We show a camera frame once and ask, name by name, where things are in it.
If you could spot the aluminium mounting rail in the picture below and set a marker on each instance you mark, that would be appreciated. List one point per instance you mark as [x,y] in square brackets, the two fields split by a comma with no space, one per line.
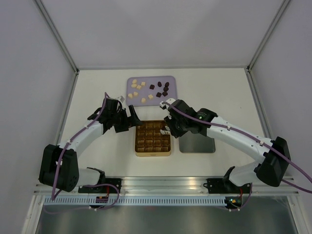
[189,185]

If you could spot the white slotted cable duct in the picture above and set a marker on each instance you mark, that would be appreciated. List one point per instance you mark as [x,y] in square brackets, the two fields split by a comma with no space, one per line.
[138,200]

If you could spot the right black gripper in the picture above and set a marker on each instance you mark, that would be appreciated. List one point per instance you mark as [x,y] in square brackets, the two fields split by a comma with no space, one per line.
[169,120]

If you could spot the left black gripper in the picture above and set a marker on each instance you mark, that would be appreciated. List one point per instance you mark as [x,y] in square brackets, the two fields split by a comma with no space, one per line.
[134,122]

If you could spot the purple plastic tray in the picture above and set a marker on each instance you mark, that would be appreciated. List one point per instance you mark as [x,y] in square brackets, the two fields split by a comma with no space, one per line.
[145,91]

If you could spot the silver tin lid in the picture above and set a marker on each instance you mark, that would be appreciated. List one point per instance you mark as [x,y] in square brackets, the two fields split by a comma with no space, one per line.
[190,143]

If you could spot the left aluminium frame post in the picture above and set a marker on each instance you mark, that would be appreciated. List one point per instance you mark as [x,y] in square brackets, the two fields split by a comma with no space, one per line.
[55,33]

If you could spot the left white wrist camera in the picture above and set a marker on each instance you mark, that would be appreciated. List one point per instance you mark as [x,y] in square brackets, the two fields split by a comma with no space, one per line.
[121,99]

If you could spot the aluminium frame post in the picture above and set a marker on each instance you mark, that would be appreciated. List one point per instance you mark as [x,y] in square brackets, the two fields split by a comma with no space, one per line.
[273,25]
[55,33]

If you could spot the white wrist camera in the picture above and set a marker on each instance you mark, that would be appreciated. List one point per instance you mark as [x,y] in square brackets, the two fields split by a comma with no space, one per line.
[121,99]
[166,104]

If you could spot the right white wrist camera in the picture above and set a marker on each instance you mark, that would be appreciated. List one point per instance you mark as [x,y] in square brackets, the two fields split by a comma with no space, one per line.
[166,104]

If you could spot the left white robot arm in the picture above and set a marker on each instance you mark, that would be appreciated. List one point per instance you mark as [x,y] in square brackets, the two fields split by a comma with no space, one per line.
[59,166]

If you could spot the right aluminium frame post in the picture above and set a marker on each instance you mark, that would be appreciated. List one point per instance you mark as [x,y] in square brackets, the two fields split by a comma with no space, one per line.
[273,25]

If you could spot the gold chocolate box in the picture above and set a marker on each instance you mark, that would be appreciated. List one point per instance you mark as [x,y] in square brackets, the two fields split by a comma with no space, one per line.
[150,142]

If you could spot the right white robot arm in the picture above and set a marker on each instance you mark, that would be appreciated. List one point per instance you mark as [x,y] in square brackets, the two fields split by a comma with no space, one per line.
[271,157]

